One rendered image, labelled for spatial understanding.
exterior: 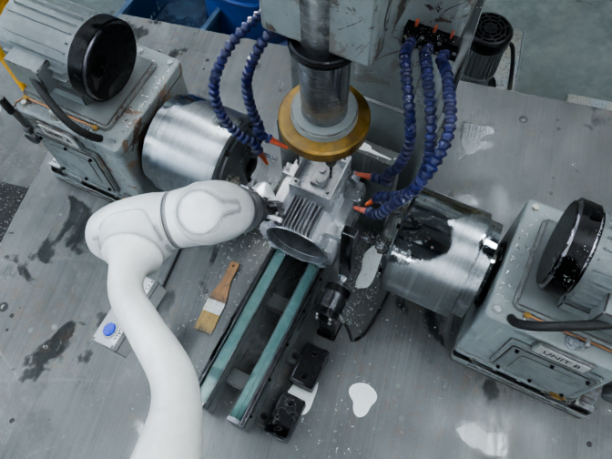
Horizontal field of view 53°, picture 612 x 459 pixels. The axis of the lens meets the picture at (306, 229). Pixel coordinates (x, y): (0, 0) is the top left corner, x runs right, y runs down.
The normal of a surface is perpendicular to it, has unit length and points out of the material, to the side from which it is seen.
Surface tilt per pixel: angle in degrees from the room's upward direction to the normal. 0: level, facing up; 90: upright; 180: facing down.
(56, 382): 0
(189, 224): 38
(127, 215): 18
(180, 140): 24
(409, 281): 66
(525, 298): 0
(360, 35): 90
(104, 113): 0
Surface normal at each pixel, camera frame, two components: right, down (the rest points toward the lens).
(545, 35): -0.02, -0.41
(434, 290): -0.40, 0.53
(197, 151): -0.22, 0.02
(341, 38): -0.44, 0.82
